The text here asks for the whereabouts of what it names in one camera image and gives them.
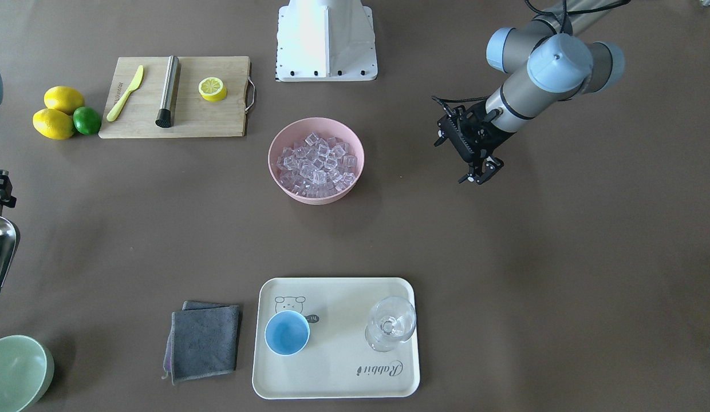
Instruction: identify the yellow plastic knife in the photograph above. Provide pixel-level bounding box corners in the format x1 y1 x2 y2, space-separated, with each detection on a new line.
106 65 145 122

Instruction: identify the blue cup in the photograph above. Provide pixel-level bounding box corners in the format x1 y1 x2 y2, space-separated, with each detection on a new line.
264 310 310 356

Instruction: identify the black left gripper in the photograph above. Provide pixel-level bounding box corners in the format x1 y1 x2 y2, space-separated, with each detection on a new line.
433 101 513 185

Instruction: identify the half lemon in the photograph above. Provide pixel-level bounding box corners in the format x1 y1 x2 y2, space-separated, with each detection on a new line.
198 77 227 102

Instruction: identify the green bowl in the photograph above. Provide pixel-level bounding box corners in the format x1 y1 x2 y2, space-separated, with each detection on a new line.
0 335 55 411

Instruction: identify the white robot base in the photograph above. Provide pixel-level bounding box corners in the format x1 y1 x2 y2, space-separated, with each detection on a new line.
275 1 378 82

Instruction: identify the yellow lemon upper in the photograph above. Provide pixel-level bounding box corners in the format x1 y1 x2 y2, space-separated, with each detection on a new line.
43 86 85 116

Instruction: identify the green lime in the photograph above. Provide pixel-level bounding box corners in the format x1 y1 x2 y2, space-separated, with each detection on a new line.
72 106 102 136

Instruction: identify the wooden cutting board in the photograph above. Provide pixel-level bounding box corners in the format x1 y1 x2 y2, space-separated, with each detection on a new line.
98 56 255 139

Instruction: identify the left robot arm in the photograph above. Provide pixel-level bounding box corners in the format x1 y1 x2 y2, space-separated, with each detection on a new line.
435 1 626 184

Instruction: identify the steel ice scoop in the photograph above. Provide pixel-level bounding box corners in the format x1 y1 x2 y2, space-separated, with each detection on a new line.
0 216 21 293

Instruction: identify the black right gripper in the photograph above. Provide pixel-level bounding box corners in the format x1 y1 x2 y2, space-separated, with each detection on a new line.
0 169 17 216

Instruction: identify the yellow lemon lower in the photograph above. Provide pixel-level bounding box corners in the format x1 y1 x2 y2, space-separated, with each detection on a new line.
32 109 76 140

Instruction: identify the clear wine glass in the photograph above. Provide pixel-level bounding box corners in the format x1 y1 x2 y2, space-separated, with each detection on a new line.
365 296 417 352

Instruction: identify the yellow lemon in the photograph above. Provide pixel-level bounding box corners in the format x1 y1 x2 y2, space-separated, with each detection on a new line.
32 109 76 140
43 86 85 116

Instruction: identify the clear ice cubes pile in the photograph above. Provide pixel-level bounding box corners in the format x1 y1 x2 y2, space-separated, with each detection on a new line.
274 133 360 199

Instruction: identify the cream rabbit tray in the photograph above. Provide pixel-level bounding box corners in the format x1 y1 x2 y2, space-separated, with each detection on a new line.
252 277 421 399

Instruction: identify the grey folded cloth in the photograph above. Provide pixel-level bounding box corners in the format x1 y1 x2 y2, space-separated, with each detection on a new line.
162 300 242 385

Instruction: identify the steel muddler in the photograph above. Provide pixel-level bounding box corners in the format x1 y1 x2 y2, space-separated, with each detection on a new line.
155 56 180 128

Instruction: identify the pink bowl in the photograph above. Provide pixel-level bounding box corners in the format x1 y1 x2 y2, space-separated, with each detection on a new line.
268 117 365 204

